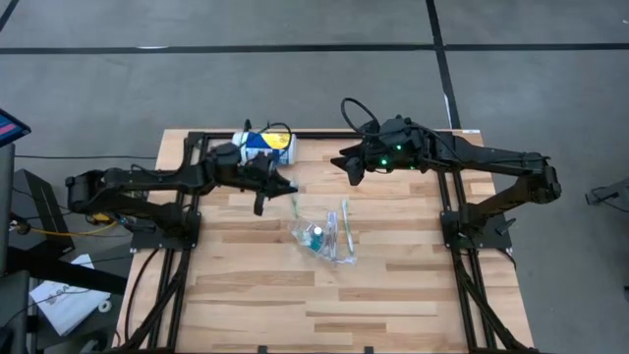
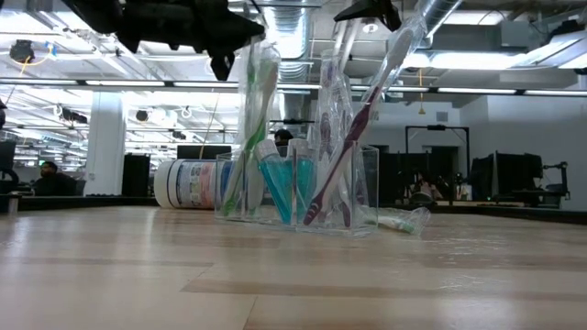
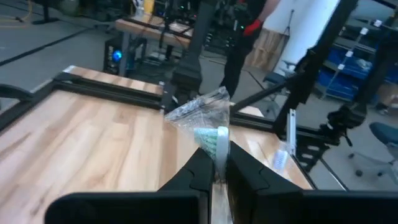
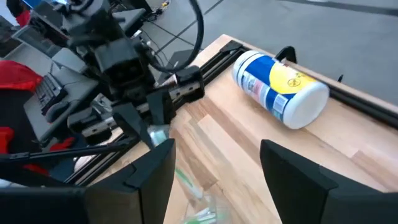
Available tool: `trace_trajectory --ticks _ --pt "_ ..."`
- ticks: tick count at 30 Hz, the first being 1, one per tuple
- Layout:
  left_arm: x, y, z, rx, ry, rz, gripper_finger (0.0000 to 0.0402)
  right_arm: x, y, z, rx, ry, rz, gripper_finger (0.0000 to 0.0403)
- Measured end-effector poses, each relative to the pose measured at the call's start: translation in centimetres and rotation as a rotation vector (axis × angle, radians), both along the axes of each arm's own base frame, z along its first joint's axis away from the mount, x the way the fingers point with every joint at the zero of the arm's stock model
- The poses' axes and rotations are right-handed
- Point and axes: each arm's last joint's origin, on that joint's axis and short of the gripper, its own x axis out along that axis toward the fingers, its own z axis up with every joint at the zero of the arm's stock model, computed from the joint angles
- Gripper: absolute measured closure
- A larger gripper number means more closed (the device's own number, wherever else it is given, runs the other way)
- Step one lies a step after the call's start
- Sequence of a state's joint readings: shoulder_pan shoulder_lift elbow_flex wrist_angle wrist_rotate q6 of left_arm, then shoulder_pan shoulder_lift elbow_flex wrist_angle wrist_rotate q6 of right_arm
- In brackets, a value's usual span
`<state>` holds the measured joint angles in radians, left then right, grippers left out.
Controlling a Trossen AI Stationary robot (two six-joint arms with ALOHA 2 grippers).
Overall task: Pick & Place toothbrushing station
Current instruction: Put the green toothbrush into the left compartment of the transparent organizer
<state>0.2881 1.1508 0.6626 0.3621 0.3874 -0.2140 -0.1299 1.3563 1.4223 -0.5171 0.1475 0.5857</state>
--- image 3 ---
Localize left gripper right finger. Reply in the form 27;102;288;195
226;141;398;224

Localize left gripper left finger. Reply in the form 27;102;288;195
45;148;216;224

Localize green toothbrush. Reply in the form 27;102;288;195
164;86;234;224
272;141;295;175

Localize silver aluminium profile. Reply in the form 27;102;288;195
287;108;297;156

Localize office chair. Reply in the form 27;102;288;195
347;121;398;179

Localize person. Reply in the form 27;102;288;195
219;0;281;99

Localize blue storage bins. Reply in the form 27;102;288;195
317;46;398;101

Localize black computer with blue light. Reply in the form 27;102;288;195
103;36;138;76

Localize person's hand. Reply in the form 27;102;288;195
242;19;264;38

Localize wooden work table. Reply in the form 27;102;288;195
114;14;194;48

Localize yellow bottle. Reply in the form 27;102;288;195
143;0;155;15

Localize black floor stand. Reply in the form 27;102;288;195
30;0;60;26

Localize black diagonal frame strut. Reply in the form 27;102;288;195
292;154;348;191

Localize black slanted frame beam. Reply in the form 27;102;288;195
323;18;398;147
231;0;359;138

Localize black aluminium frame rail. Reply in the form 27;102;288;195
0;81;60;133
52;77;282;134
58;71;164;97

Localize yellow cable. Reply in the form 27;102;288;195
0;0;34;29

